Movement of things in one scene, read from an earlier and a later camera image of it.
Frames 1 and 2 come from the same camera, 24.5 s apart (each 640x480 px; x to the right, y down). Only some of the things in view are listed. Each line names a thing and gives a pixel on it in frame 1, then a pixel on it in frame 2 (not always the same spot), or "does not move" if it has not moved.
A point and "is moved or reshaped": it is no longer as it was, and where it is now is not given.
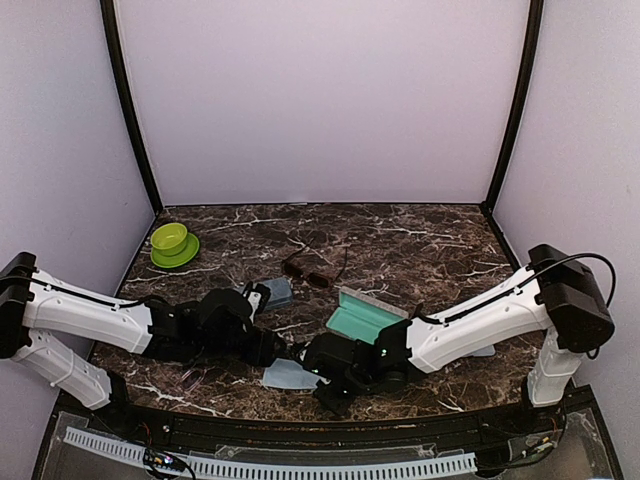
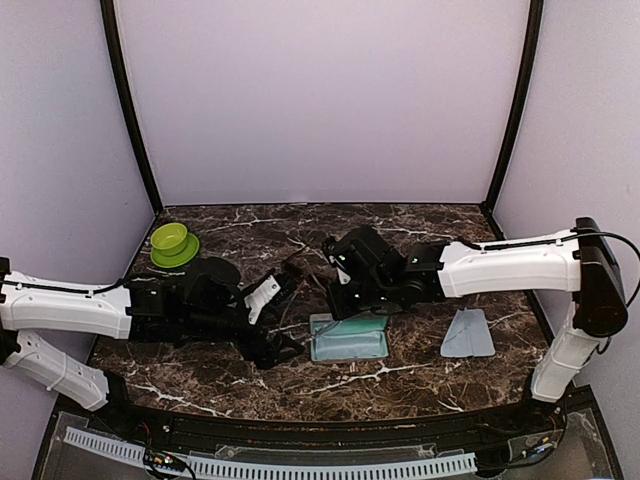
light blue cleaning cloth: (288, 374) is moved or reshaped
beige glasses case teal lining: (364, 317) is moved or reshaped
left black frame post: (128, 104) does not move
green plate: (171, 261) does not move
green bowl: (168, 238) does not move
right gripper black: (336, 405) -> (341, 308)
